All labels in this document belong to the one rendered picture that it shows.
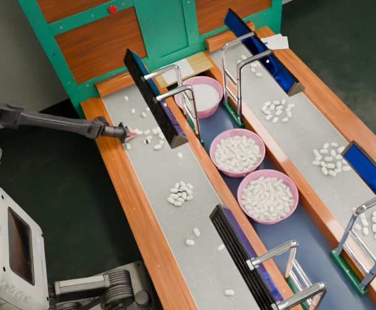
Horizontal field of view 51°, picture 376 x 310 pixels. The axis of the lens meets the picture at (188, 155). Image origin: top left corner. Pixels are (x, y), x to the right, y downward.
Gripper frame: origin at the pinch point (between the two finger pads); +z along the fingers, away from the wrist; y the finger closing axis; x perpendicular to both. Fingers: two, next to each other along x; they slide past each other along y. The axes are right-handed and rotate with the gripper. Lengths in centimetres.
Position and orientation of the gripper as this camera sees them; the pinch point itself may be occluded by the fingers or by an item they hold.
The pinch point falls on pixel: (136, 134)
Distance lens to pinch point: 210.3
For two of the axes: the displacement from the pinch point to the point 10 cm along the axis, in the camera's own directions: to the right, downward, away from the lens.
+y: -4.0, -7.1, 5.8
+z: 7.8, 0.8, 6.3
